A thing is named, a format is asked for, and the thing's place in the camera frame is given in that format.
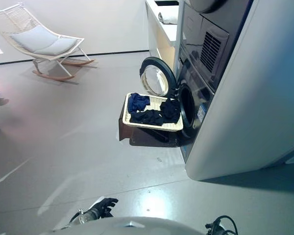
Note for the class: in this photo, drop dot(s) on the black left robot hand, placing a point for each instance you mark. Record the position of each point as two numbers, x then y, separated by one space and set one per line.
105 204

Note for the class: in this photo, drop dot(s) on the black garment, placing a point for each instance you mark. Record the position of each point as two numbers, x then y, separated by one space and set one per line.
170 110
147 117

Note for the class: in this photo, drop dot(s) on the blue garment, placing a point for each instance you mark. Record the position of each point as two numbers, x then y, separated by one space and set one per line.
137 101

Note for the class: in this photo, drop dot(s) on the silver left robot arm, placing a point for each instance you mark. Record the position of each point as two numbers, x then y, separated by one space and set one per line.
87 215

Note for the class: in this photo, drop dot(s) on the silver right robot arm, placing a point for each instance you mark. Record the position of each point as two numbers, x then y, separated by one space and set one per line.
219 224

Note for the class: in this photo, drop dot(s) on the round glass washing machine door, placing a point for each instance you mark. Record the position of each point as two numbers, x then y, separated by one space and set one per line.
154 78

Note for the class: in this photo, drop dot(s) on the dark grey washing machine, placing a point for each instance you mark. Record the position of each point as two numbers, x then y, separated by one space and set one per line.
201 107

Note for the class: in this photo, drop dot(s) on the grey robot torso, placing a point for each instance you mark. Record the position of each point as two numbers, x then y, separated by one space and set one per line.
127 226

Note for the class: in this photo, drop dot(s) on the brown wooden stool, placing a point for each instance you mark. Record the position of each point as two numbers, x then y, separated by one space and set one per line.
147 138

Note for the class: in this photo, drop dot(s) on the white slatted laundry basket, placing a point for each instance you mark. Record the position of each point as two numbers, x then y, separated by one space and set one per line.
152 105

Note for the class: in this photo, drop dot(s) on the light grey seat cushion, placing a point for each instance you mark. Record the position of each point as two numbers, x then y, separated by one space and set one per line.
44 41

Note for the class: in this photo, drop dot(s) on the white shelf counter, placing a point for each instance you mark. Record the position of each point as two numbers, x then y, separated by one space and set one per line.
161 39

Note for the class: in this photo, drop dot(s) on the white tall cabinet panel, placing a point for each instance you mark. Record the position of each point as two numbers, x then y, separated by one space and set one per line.
247 98

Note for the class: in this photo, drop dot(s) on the dark grey stacked dryer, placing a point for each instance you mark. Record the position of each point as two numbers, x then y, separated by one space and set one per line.
198 36

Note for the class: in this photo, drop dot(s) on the folded white towel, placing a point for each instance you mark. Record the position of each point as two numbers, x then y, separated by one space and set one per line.
169 17

